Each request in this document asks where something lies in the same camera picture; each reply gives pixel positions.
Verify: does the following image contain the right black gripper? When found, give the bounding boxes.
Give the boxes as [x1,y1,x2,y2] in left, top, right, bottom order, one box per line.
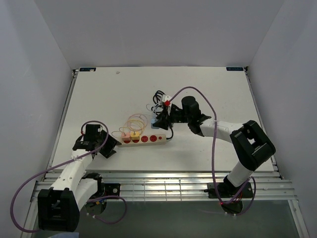
[153,106,191,130]

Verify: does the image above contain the blue charging cable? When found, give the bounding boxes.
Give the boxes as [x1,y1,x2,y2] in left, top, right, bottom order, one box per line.
[145,103,164,121]

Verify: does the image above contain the pink charger plug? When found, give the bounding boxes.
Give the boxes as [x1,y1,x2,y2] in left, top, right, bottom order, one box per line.
[121,132,131,141]

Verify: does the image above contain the pink charging cable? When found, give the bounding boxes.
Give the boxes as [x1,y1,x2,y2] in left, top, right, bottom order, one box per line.
[111,113,149,138]

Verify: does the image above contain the yellow charger plug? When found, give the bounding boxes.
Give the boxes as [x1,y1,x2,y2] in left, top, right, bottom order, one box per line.
[130,131,140,140]

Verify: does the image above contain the yellow charging cable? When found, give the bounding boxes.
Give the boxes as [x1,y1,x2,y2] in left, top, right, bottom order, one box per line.
[127,118,147,133]

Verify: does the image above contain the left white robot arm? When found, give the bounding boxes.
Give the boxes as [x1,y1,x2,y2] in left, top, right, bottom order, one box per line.
[38,123,121,232]

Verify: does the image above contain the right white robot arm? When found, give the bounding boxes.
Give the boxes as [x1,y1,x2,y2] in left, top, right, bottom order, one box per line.
[154,95,276,197]

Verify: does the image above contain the beige red power strip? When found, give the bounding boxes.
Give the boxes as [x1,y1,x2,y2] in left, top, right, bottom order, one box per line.
[118,134,167,147]

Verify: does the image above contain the black power strip cord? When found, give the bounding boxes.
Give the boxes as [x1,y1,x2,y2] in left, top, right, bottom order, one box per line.
[153,90,174,140]

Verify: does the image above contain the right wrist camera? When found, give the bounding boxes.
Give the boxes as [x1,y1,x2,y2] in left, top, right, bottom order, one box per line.
[160,94,172,109]

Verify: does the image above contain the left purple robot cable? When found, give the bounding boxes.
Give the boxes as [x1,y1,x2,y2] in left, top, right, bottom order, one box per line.
[11,120,127,233]

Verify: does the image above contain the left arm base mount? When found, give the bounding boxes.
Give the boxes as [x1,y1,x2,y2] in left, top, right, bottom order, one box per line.
[91,182,121,198]

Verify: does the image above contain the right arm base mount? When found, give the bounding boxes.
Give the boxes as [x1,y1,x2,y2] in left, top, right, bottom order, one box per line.
[204,177,254,198]

